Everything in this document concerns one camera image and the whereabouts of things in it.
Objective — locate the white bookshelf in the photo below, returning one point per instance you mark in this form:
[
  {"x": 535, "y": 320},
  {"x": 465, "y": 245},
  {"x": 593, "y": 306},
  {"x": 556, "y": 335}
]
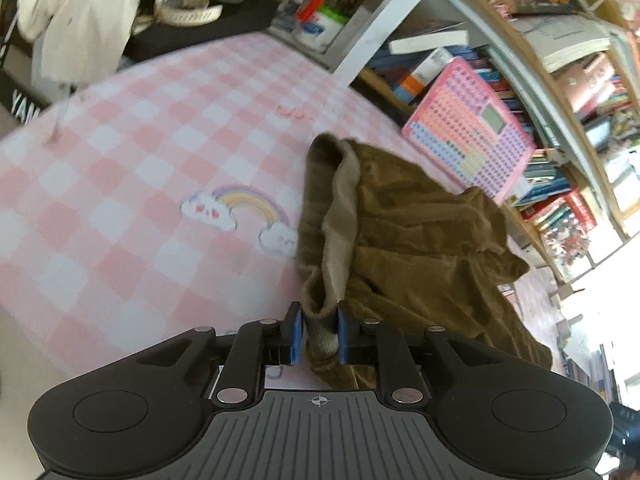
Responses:
[{"x": 390, "y": 15}]

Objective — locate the row of colourful books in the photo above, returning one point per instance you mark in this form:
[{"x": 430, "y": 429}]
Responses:
[{"x": 545, "y": 180}]

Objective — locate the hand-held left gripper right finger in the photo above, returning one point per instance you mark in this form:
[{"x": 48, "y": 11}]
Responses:
[{"x": 343, "y": 335}]

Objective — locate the red boxed book set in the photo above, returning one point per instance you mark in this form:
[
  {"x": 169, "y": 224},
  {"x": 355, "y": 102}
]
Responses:
[{"x": 580, "y": 205}]

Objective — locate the white wristwatch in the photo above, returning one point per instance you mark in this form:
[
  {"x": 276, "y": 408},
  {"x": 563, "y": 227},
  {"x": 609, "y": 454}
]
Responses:
[{"x": 185, "y": 7}]

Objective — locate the pile of assorted books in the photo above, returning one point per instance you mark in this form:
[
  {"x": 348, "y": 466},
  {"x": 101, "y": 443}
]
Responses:
[{"x": 570, "y": 40}]

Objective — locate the pink learning tablet toy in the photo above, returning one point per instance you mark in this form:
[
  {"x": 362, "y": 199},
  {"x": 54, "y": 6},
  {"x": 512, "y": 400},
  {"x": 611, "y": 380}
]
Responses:
[{"x": 465, "y": 130}]

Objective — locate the cream garment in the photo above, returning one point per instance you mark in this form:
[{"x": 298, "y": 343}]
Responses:
[{"x": 85, "y": 15}]

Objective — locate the thick white book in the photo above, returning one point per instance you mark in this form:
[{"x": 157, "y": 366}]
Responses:
[{"x": 430, "y": 41}]

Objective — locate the white pen jar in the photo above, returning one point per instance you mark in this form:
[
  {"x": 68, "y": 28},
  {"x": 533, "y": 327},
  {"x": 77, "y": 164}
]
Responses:
[{"x": 320, "y": 30}]

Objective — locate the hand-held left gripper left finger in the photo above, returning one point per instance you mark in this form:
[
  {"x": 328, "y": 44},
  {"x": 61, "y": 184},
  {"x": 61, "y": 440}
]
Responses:
[{"x": 297, "y": 335}]

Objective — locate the white blue orange box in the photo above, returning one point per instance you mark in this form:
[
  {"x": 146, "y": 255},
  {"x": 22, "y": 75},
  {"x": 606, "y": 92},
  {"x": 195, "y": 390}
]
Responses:
[{"x": 425, "y": 72}]

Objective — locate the row of blue books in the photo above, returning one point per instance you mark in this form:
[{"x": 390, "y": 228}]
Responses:
[{"x": 390, "y": 62}]

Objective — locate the black keyboard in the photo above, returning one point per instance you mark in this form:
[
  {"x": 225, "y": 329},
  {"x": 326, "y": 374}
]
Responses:
[{"x": 200, "y": 35}]

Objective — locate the pink checked cartoon table mat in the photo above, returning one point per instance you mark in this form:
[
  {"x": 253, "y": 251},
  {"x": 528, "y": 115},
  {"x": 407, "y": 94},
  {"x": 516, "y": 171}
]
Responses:
[{"x": 125, "y": 185}]

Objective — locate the floral paper ornament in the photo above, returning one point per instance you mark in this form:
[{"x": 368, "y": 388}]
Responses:
[{"x": 575, "y": 245}]

